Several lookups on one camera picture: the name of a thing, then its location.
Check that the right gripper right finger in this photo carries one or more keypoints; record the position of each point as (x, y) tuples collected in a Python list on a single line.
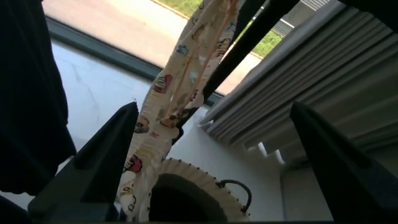
[(351, 180)]

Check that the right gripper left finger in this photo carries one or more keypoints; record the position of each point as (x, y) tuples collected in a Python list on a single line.
[(90, 180)]

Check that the black garment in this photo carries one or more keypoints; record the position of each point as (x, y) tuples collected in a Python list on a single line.
[(31, 102)]

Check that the cream printed garment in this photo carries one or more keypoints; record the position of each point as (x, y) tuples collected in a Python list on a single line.
[(174, 99)]

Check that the white laundry basket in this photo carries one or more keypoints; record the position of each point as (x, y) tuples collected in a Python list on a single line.
[(202, 186)]

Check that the black clothes rack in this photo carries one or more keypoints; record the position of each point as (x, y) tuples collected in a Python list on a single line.
[(248, 40)]

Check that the brown curtain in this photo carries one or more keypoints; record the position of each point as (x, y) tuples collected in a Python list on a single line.
[(311, 77)]

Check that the window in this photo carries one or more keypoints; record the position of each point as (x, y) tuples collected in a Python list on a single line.
[(109, 49)]

